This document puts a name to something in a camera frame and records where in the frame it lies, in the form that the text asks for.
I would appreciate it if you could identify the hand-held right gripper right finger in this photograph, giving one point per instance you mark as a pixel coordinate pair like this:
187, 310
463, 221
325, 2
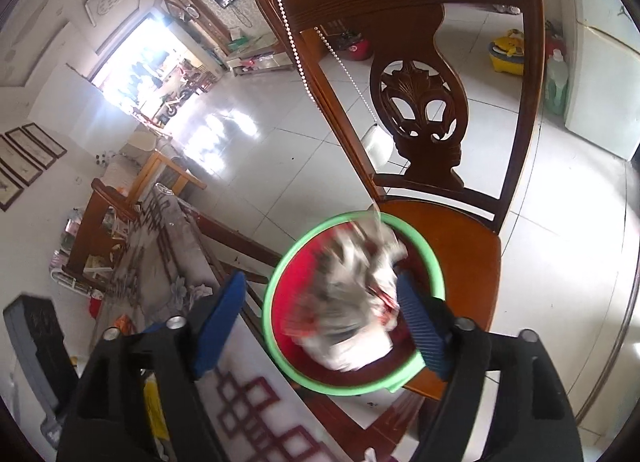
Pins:
420, 322

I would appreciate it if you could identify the white balance bike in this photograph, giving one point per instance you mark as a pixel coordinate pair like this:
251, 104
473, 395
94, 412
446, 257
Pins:
175, 104

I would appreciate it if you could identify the orange snack packet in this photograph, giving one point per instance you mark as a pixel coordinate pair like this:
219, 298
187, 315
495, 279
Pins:
124, 324

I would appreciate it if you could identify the green detergent bottle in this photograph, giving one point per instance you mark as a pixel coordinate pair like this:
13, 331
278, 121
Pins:
556, 86

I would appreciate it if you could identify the white fridge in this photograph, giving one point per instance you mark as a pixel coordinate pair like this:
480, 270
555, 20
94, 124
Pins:
605, 66

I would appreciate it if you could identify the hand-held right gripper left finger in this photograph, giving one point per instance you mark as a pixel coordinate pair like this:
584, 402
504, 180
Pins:
220, 322

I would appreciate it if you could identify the floral table cover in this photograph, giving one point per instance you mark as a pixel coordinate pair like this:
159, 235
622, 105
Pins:
165, 267

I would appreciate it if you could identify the white paper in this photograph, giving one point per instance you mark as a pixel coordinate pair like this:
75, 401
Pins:
345, 307

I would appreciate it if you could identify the plain-back wooden chair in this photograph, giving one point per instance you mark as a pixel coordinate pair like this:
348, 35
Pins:
100, 222

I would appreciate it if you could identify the yellow potty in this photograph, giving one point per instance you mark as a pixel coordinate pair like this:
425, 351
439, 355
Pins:
507, 51

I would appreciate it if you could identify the small framed wall picture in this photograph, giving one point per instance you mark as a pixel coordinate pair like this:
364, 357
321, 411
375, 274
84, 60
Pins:
45, 140

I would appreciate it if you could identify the red bag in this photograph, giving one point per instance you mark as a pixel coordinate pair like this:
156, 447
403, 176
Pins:
96, 306

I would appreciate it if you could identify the white pet carrier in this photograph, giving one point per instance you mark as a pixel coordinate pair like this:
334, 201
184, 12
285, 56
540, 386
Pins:
142, 144

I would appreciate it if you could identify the red flower pot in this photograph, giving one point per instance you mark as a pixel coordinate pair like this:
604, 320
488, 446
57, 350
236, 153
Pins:
355, 47

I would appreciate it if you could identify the red basin with green rim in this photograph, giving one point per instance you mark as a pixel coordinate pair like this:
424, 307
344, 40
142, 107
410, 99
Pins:
300, 264

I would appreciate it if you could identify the white book rack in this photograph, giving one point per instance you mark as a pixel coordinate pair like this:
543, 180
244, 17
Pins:
75, 277

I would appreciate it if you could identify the wooden television cabinet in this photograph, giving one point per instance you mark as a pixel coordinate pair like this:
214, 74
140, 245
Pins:
260, 59

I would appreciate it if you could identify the large framed wall picture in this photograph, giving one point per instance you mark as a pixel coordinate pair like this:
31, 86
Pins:
7, 189

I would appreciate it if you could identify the carved-back wooden chair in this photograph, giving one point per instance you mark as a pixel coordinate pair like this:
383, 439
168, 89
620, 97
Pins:
425, 31

